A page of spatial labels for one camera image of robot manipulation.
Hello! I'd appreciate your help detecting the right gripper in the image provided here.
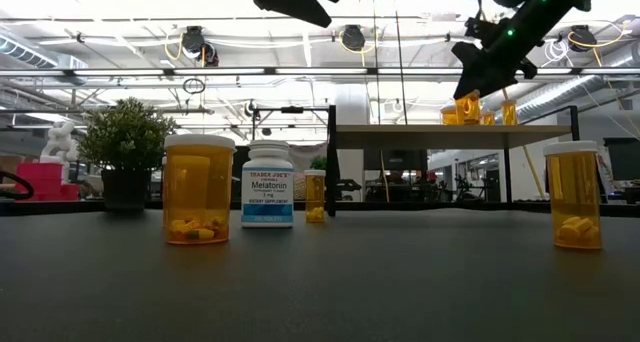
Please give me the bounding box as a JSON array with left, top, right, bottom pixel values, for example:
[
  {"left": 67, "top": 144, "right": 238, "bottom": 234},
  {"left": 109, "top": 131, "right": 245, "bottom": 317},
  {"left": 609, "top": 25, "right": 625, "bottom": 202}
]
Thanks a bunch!
[{"left": 451, "top": 0, "right": 592, "bottom": 101}]

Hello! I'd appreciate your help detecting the black monitor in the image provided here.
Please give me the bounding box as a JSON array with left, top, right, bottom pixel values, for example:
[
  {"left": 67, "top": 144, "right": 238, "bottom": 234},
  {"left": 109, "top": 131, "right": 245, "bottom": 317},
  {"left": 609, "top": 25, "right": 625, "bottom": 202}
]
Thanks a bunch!
[{"left": 603, "top": 136, "right": 640, "bottom": 183}]

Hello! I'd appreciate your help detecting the white melatonin bottle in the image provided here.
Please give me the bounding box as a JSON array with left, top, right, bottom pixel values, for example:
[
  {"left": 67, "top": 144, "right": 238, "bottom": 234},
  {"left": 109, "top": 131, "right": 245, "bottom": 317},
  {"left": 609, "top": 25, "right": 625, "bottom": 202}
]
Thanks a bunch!
[{"left": 240, "top": 139, "right": 295, "bottom": 229}]

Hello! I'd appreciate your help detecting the potted green plant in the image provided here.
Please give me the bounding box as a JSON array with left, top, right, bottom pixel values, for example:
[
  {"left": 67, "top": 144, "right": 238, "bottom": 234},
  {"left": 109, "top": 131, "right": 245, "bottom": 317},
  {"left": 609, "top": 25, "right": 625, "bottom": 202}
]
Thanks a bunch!
[{"left": 77, "top": 96, "right": 177, "bottom": 213}]

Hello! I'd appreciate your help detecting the black table mat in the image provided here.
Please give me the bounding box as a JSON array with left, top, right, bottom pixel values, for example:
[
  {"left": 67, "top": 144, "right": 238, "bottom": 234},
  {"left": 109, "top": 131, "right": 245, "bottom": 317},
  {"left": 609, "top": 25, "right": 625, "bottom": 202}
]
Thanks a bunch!
[{"left": 0, "top": 209, "right": 640, "bottom": 342}]

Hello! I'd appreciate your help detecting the pink box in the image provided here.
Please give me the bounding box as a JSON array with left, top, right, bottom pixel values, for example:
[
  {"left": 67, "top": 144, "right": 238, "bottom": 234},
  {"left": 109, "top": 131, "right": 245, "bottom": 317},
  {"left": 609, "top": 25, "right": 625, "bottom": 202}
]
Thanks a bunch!
[{"left": 14, "top": 161, "right": 81, "bottom": 202}]

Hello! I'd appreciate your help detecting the black ceiling cable reel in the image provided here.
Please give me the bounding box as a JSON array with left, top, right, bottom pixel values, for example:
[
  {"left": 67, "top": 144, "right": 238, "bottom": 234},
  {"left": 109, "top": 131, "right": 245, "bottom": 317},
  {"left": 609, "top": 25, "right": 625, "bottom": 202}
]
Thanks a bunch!
[
  {"left": 568, "top": 24, "right": 599, "bottom": 53},
  {"left": 341, "top": 24, "right": 367, "bottom": 52},
  {"left": 179, "top": 25, "right": 221, "bottom": 67}
]

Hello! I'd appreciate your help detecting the wooden shelf with black frame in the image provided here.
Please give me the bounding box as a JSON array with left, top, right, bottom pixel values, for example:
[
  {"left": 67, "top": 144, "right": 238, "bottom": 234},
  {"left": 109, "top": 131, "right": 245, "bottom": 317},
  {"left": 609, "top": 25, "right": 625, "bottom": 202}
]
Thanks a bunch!
[{"left": 327, "top": 104, "right": 581, "bottom": 218}]

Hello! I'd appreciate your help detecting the black aluminium table frame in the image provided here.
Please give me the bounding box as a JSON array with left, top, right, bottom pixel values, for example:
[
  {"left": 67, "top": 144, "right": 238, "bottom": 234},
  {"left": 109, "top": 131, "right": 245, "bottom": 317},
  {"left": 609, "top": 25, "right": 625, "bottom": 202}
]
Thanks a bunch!
[{"left": 0, "top": 199, "right": 640, "bottom": 219}]

